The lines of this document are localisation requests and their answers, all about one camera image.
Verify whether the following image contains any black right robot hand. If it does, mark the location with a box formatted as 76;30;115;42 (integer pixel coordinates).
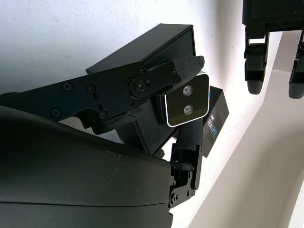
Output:
0;55;206;228

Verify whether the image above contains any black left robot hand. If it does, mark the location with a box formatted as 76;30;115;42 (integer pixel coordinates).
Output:
242;0;304;99

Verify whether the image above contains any black camera box base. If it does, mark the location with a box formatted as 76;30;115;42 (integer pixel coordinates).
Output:
85;23;197;155

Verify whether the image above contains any small silver RealSense camera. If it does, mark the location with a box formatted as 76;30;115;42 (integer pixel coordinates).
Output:
155;70;210;128

